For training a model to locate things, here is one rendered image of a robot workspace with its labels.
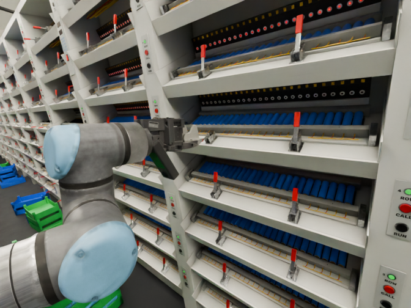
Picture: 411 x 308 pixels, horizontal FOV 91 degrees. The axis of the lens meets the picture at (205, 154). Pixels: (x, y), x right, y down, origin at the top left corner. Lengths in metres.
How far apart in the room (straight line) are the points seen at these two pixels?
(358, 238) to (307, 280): 0.22
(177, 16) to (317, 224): 0.70
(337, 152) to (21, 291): 0.56
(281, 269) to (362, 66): 0.59
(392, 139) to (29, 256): 0.57
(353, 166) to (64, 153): 0.54
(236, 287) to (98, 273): 0.73
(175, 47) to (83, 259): 0.72
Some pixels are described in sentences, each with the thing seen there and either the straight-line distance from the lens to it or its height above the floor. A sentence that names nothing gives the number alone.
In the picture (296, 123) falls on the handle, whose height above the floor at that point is 1.01.
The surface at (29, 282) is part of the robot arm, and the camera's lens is 0.32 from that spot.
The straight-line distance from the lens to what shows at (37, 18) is 2.17.
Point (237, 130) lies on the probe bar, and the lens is 0.65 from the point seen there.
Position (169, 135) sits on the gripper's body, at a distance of 0.50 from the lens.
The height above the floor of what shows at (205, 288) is 0.17.
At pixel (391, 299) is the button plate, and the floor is 0.63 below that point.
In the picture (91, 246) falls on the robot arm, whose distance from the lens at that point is 0.29.
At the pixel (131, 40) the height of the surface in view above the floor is 1.32.
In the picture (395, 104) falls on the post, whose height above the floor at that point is 1.05.
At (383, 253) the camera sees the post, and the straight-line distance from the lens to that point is 0.61.
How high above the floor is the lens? 1.11
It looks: 17 degrees down
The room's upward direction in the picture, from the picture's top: 6 degrees counter-clockwise
